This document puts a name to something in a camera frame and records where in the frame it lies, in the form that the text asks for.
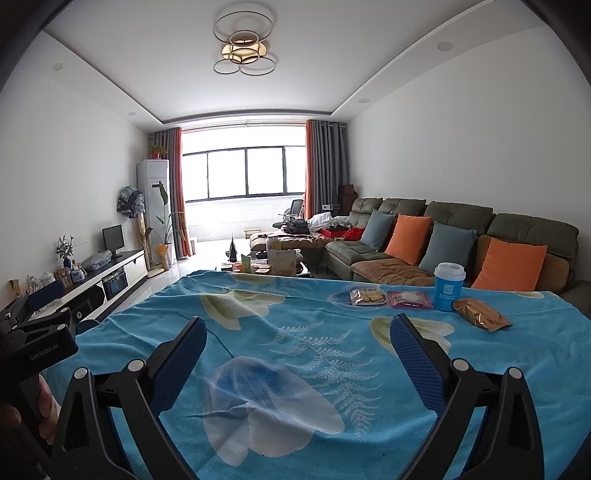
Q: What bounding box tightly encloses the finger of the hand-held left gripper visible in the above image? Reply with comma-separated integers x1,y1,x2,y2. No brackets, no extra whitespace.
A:
0,308,74,335
0,279,65,319

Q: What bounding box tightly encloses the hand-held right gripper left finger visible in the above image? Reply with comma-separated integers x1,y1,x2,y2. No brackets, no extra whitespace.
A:
48,318,208,480

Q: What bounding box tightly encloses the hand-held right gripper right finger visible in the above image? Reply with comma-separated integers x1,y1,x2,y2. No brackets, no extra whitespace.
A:
389,315,546,480

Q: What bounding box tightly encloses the person's left hand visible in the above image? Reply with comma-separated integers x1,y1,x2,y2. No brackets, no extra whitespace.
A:
38,373,62,432

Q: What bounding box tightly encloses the white TV cabinet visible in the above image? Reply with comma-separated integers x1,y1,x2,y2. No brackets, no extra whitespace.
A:
14,249,150,325

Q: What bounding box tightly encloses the grey plastic bag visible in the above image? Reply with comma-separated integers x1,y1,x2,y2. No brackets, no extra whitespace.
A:
80,250,112,271

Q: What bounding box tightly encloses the pink snack packet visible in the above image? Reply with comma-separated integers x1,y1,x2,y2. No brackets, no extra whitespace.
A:
387,290,435,310

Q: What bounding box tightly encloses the brown foil packet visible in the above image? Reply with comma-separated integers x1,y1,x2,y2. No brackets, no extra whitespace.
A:
452,298,513,332

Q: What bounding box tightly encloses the blue cup white lid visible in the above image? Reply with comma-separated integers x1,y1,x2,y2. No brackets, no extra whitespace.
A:
433,262,467,313

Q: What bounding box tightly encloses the clear cookie packet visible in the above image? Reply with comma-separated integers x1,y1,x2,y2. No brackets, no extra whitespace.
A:
348,287,387,306

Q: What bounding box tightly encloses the black monitor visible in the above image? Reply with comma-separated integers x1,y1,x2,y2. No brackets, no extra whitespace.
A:
102,224,126,260

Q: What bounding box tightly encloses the printed blue blanket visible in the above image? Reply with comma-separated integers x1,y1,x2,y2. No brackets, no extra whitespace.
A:
44,270,591,480

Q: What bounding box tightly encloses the brown sofa seat pad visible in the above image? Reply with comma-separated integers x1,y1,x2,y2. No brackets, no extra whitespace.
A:
353,257,435,285

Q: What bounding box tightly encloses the grey cushion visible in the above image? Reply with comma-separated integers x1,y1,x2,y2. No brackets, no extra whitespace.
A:
419,221,478,277
359,209,397,251

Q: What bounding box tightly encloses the covered standing fan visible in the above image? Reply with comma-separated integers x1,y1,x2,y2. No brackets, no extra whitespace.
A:
116,185,147,220

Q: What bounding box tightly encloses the orange cushion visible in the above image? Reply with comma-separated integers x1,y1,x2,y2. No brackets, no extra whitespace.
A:
384,214,431,267
470,237,549,292

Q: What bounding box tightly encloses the group of jars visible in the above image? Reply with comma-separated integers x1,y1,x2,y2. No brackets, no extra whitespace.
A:
230,255,274,276

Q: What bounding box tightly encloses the dark coffee table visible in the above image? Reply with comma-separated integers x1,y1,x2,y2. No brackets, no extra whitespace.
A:
216,258,315,280

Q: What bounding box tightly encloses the tall leafy potted plant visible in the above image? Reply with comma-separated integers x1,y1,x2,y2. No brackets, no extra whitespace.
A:
148,181,186,271

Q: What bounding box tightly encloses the white floor air conditioner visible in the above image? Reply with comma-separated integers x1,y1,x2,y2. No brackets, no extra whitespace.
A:
137,159,171,269

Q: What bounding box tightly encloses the kraft paper bag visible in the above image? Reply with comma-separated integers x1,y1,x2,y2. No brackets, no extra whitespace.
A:
267,248,299,277

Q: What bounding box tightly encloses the orange grey curtain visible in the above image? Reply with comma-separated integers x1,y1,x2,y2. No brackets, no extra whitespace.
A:
304,119,350,219
148,128,193,259

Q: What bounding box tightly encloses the green grey sofa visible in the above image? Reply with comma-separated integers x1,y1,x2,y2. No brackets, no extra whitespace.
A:
323,197,591,298

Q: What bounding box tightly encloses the brown wooden cabinet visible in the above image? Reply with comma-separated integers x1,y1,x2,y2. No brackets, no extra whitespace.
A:
338,184,358,218

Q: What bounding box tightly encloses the black office chair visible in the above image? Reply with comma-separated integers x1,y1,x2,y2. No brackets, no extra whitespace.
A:
272,198,306,230

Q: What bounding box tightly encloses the large window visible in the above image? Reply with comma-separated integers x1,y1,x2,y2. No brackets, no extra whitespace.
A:
182,145,307,204

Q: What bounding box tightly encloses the ring ceiling lamp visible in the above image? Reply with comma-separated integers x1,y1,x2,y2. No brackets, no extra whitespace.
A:
212,10,280,77

